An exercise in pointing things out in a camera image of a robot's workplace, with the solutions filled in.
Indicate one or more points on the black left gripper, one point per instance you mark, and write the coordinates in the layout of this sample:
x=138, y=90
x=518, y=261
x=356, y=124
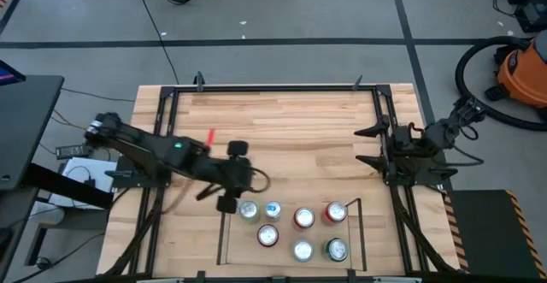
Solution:
x=233, y=176

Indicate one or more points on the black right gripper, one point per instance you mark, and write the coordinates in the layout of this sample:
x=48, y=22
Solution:
x=401, y=150

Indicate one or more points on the light green beverage can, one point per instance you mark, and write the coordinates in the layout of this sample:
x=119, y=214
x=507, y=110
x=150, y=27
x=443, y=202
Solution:
x=249, y=210

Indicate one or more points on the blue silver Red Bull can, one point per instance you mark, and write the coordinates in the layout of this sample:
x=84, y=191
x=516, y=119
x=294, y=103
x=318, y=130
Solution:
x=273, y=209

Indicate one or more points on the red Coca-Cola can black script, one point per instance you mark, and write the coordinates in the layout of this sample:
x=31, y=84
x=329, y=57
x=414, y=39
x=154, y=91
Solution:
x=268, y=235

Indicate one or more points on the orange Fanta can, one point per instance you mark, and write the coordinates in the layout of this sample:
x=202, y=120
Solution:
x=336, y=211

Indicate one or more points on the red soda can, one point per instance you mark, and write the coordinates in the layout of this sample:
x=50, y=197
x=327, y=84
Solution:
x=304, y=217
x=303, y=250

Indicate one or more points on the dark green soda can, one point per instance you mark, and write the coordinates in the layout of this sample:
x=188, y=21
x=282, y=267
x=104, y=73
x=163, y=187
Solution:
x=337, y=249

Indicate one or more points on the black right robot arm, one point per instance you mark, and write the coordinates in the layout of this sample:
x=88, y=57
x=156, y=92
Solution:
x=440, y=135

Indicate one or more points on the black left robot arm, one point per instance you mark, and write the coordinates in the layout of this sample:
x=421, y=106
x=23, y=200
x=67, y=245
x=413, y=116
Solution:
x=141, y=142

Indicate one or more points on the small red strip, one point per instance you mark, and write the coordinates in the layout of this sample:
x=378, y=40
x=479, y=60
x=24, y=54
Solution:
x=210, y=137

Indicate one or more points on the orange shop vacuum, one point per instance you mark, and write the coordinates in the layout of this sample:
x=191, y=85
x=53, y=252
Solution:
x=458, y=75
x=525, y=75

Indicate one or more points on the white paper sheet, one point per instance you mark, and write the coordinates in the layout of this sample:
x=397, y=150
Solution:
x=85, y=176

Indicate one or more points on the black power brick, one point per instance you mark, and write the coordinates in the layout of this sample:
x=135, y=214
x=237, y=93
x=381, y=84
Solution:
x=72, y=150

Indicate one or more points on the black desk support bar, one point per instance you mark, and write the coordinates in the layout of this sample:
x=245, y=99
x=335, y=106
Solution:
x=68, y=186

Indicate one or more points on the black equipment case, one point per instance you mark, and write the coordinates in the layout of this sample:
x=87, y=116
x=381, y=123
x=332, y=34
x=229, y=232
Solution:
x=530, y=1

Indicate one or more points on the black desk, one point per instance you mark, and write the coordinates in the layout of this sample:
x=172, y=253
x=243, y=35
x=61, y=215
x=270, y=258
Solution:
x=25, y=125

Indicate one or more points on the lit laptop screen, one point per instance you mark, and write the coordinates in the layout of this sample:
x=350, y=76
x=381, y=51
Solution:
x=8, y=73

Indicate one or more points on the black metal shelf frame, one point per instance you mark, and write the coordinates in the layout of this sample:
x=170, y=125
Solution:
x=221, y=240
x=363, y=240

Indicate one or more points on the dark grey frame clamp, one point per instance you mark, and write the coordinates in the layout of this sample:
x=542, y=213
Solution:
x=199, y=82
x=357, y=83

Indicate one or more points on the black aluminium table frame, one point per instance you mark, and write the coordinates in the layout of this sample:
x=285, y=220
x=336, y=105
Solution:
x=273, y=88

